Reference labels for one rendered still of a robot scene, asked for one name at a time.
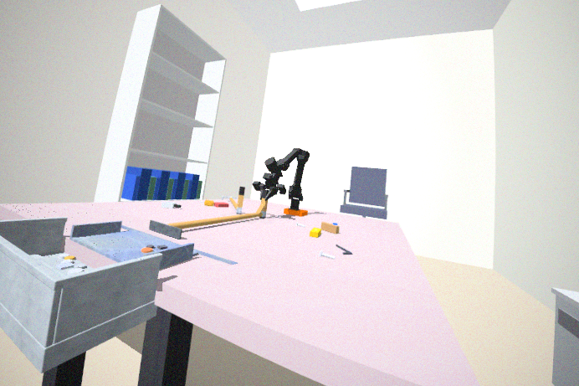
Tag long scraper with wooden handle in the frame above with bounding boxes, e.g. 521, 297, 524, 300
149, 189, 269, 239

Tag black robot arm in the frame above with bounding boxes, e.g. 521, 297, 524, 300
263, 148, 310, 211

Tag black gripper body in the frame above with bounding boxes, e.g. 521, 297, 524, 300
253, 177, 286, 195

